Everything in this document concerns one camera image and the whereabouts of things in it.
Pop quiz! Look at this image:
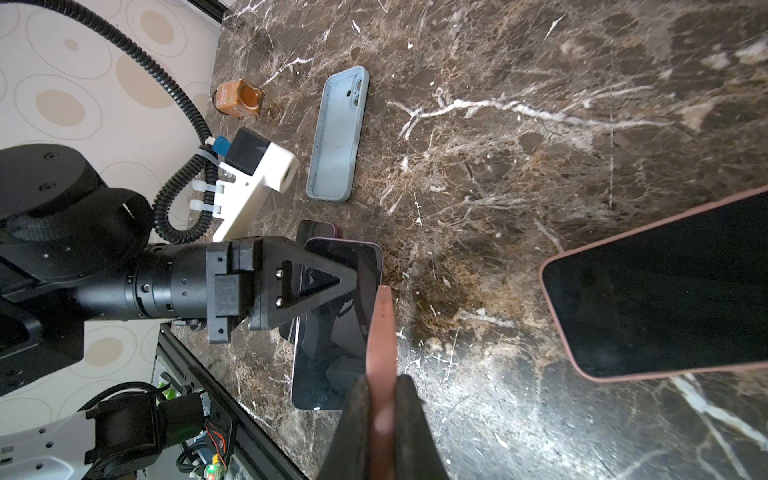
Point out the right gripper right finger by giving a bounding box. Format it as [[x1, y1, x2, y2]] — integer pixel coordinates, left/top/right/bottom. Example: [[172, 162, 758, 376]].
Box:
[[394, 375, 449, 480]]

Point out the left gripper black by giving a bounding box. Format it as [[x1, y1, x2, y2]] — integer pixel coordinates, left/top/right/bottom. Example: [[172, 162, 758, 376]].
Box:
[[206, 236, 358, 344]]

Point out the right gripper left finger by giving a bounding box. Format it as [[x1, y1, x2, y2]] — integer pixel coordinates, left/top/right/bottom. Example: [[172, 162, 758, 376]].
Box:
[[316, 376, 370, 480]]

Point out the purple smartphone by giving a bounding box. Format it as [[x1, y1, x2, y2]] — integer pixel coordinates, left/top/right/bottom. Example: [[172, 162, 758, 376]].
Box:
[[291, 237, 383, 410], [278, 218, 343, 346]]

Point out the pink cased smartphone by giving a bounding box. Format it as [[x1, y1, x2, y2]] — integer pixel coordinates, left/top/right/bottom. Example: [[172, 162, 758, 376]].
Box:
[[366, 285, 397, 479]]

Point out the light blue phone case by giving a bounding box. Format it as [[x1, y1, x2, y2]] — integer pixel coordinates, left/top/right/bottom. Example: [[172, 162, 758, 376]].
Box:
[[306, 66, 369, 202]]

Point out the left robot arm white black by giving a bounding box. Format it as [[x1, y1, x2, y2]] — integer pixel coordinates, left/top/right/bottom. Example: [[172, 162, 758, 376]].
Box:
[[1, 144, 358, 394]]

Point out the black smartphone rose edge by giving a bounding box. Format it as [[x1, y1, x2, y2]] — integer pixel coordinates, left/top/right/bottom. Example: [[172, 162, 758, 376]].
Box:
[[539, 188, 767, 382]]

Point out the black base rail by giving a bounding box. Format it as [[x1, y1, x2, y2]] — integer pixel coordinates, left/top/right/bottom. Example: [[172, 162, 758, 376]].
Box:
[[156, 324, 306, 479]]

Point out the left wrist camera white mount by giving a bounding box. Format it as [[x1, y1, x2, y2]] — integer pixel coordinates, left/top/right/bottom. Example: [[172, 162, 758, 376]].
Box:
[[190, 128, 299, 242]]

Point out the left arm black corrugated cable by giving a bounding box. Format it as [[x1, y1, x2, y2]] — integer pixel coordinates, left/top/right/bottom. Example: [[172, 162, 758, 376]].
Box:
[[11, 0, 220, 245]]

